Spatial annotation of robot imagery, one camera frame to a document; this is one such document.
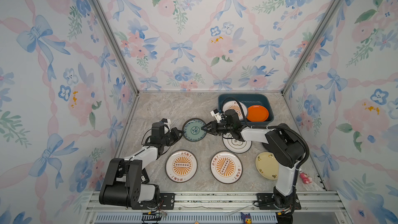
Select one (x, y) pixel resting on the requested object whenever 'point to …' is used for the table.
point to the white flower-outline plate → (235, 145)
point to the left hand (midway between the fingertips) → (185, 131)
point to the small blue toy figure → (246, 219)
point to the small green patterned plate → (193, 130)
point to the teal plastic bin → (251, 100)
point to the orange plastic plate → (257, 113)
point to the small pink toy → (306, 179)
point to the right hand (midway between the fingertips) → (203, 129)
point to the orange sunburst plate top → (233, 105)
